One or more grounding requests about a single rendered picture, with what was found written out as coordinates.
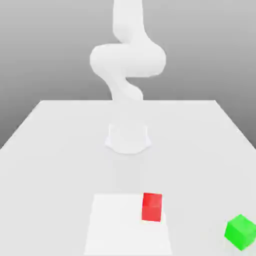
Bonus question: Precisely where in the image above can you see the small green cube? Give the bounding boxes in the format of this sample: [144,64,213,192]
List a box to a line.
[223,213,256,252]

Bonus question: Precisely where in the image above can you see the small red cube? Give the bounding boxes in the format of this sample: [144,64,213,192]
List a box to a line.
[141,192,163,223]

